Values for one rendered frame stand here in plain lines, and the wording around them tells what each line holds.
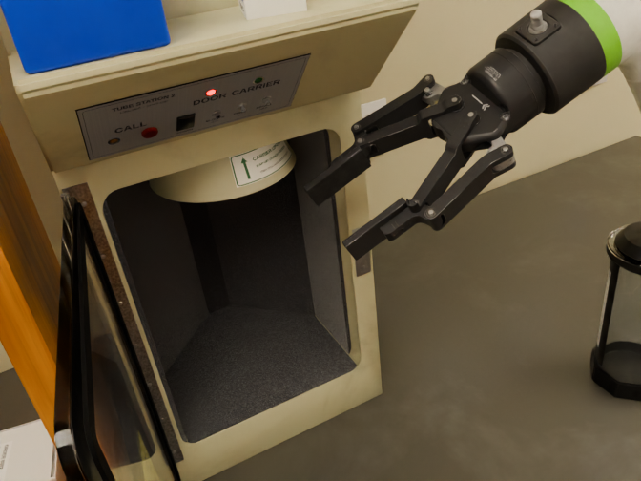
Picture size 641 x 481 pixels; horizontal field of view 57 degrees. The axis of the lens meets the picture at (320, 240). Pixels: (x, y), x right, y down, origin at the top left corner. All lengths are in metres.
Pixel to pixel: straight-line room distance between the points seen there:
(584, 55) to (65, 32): 0.42
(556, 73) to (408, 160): 0.75
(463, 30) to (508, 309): 0.57
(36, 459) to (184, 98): 0.59
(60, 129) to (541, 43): 0.41
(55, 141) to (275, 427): 0.50
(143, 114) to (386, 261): 0.77
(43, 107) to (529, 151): 1.24
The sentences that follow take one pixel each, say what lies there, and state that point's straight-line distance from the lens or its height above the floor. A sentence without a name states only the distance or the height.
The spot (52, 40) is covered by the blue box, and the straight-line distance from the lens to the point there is 0.45.
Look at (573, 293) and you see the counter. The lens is 1.12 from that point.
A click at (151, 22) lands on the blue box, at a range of 0.45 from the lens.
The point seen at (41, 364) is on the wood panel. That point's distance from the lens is 0.57.
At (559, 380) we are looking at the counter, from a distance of 0.95.
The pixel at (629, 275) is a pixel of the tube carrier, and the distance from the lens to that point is 0.83.
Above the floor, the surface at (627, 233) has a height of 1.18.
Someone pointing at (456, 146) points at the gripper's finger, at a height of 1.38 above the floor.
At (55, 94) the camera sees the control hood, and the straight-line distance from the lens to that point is 0.45.
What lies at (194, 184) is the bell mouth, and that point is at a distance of 0.65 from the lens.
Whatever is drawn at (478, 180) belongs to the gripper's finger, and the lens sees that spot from 0.55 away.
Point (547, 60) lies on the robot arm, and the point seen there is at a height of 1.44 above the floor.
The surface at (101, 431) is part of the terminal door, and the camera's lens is 0.39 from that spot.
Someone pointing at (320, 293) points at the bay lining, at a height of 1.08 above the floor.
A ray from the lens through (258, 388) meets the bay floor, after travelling 0.84.
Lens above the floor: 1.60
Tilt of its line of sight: 31 degrees down
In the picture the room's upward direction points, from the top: 7 degrees counter-clockwise
